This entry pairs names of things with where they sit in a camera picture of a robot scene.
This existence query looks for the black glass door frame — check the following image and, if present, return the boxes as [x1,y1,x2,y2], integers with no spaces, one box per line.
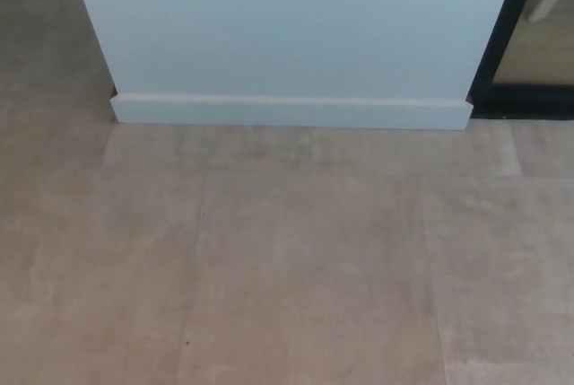
[468,0,574,119]

